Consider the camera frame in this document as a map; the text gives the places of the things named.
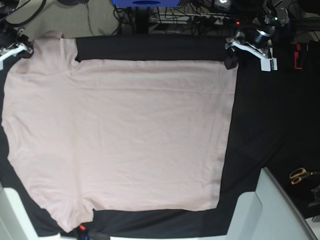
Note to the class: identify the black monitor stand pole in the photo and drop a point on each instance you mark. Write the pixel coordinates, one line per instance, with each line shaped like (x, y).
(142, 15)

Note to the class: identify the black object right edge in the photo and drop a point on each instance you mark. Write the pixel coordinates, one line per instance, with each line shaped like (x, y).
(315, 205)

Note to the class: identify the red black clamp bottom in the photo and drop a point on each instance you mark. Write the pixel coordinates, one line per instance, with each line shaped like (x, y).
(82, 233)

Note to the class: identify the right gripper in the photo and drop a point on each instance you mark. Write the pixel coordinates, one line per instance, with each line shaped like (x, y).
(14, 43)

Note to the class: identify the white table frame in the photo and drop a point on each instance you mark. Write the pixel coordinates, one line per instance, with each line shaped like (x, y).
(14, 220)
(267, 214)

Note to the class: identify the white table frame left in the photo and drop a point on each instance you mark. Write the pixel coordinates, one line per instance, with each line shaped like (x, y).
(14, 220)

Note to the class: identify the blue box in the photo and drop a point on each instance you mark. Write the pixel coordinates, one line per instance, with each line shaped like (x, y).
(145, 3)

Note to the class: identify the red black clamp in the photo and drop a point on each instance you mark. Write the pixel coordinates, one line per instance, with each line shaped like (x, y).
(82, 233)
(300, 53)

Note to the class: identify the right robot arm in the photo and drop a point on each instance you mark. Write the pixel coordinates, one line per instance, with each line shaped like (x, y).
(9, 7)

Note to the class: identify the power strip with red light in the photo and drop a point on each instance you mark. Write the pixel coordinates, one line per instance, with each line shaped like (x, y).
(183, 19)

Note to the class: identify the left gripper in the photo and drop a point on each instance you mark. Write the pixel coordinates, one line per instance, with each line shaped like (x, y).
(256, 41)

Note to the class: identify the white table frame right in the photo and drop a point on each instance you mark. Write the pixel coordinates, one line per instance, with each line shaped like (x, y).
(267, 214)

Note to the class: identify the red black clamp right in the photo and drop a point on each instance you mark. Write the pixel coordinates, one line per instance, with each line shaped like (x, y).
(300, 53)

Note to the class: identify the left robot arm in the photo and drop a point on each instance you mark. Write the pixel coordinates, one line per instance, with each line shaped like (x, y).
(273, 13)

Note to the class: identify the pink T-shirt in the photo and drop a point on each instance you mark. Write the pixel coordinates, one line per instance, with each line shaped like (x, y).
(122, 135)

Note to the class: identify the orange handled scissors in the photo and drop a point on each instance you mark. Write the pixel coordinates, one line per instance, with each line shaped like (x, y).
(300, 174)

